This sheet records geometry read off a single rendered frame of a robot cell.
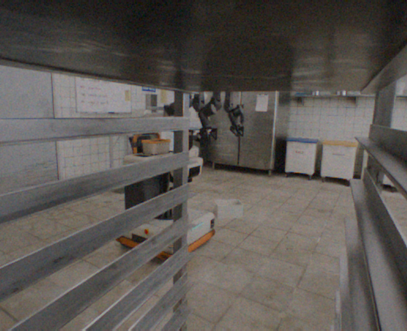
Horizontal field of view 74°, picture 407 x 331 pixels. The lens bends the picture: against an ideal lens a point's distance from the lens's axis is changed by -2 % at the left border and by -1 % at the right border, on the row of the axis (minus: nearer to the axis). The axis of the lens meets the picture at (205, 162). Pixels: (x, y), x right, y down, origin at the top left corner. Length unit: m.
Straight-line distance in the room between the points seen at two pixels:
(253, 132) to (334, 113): 1.61
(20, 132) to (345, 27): 0.36
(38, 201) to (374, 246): 0.41
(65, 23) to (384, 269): 0.31
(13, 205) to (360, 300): 0.44
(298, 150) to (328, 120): 0.94
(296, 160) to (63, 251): 5.02
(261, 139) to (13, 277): 4.94
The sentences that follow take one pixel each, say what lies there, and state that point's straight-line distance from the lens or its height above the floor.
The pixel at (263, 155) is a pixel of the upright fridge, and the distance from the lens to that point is 5.22.
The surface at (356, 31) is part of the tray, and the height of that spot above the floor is 1.22.
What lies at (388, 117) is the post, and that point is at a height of 1.17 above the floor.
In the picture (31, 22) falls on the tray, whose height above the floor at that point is 1.22.
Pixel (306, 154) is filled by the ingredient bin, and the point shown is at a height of 0.48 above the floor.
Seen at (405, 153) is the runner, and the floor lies 1.14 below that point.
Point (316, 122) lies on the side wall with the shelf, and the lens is 5.87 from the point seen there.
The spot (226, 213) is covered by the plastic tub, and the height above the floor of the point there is 0.07.
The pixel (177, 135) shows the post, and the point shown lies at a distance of 0.72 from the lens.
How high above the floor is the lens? 1.17
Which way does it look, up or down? 10 degrees down
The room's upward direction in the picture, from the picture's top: 2 degrees clockwise
